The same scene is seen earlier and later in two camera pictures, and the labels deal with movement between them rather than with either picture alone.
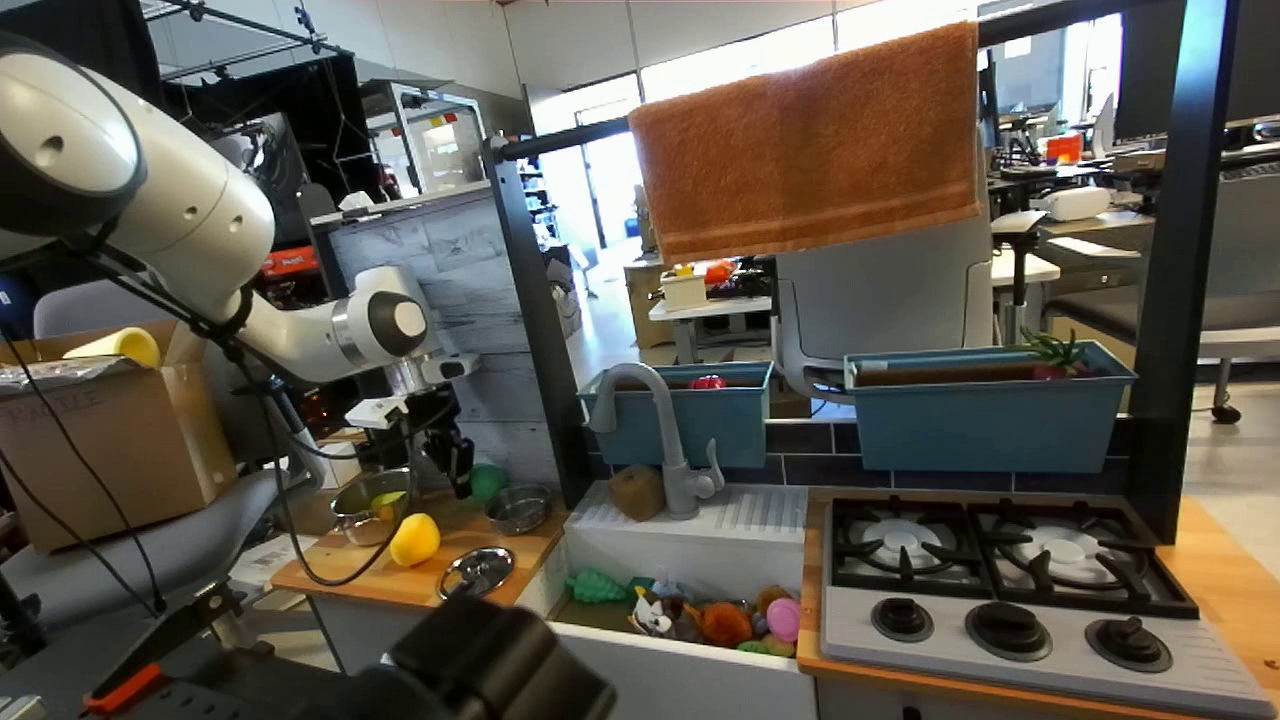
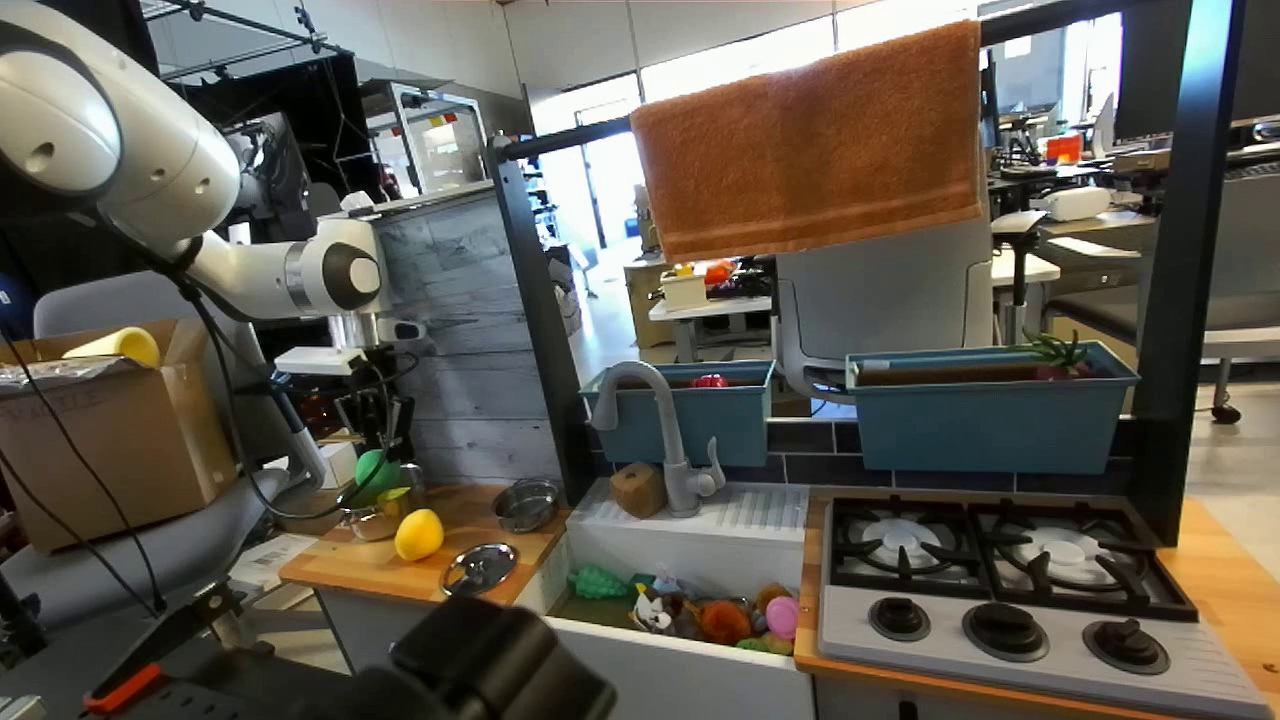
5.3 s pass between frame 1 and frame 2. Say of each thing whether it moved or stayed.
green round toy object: moved
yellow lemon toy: stayed
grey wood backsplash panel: stayed
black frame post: stayed
